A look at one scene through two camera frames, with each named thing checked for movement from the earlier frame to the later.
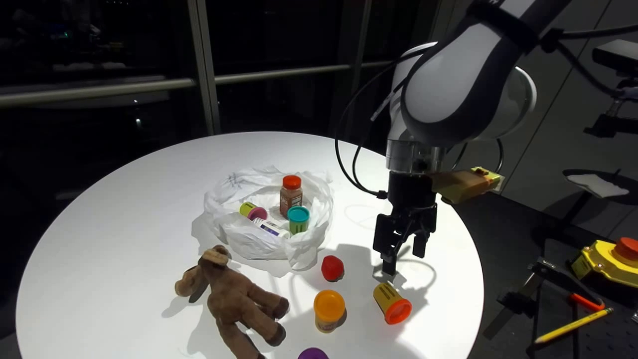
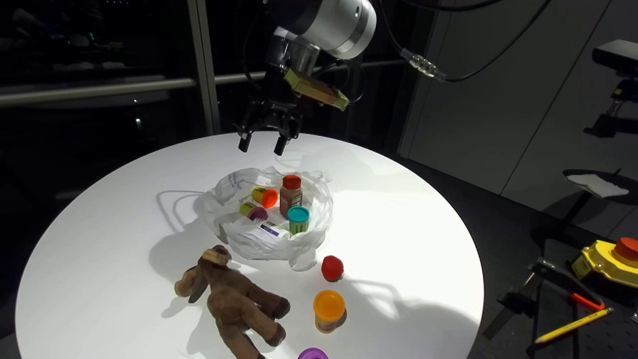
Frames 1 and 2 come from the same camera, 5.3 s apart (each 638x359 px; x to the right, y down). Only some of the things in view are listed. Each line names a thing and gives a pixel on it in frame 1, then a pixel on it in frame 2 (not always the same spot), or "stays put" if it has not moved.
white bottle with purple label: [270, 231] stays put
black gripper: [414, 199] to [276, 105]
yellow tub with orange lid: [394, 309] to [266, 197]
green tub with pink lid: [254, 213] stays put
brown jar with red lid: [290, 195] stays put
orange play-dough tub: [330, 311] stays put
